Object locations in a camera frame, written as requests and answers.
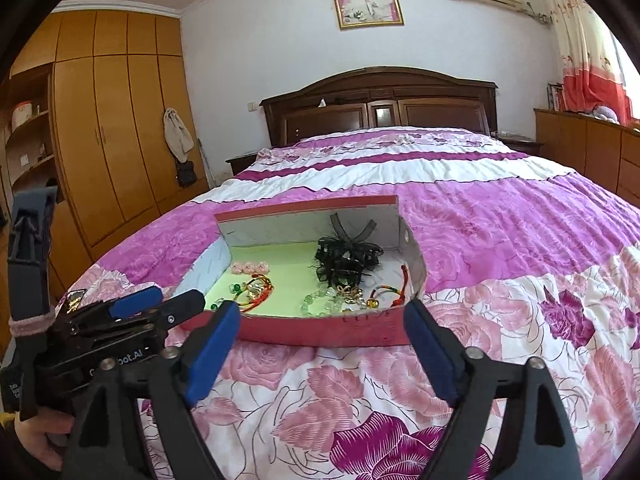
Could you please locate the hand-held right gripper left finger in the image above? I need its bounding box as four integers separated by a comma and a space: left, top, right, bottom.
62, 301, 243, 480

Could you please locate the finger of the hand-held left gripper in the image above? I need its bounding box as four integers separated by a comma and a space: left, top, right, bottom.
100, 286, 163, 320
152, 290, 207, 333

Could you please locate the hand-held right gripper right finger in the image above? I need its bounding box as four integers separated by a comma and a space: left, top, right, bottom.
402, 300, 583, 480

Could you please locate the red string bracelet gold charm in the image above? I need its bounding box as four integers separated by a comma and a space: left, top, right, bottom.
367, 265, 411, 311

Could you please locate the rainbow braided bracelet gold bell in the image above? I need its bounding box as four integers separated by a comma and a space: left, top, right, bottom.
232, 274, 276, 313

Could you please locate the red cardboard box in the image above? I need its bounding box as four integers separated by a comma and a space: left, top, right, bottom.
175, 195, 427, 348

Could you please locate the pale crystal bead bracelet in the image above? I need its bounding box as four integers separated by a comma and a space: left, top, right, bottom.
300, 287, 346, 317

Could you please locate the person's left hand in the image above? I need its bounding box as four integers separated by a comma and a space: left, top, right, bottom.
12, 407, 76, 473

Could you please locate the pink fuzzy band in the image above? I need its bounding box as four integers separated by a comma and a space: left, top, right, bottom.
9, 310, 57, 337

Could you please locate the black hanging bag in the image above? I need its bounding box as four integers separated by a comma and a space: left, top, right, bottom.
175, 160, 197, 188

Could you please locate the black feather hair claw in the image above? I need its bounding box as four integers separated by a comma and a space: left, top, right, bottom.
312, 213, 385, 288

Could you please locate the dark wooden nightstand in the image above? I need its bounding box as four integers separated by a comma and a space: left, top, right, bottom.
492, 132, 545, 157
226, 149, 261, 178

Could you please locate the wooden wardrobe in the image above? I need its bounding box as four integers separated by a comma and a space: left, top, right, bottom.
0, 7, 211, 261

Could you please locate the beige hanging bag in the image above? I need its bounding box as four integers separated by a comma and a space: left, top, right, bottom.
163, 107, 195, 163

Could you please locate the wooden side cabinet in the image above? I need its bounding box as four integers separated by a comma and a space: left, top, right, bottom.
534, 107, 640, 201

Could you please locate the dark wooden headboard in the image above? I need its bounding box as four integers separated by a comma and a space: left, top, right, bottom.
259, 66, 499, 148

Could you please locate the red and white curtain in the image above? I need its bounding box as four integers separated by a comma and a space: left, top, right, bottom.
537, 0, 640, 126

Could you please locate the gold framed wedding photo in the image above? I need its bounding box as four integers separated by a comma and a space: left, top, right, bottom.
328, 0, 405, 31

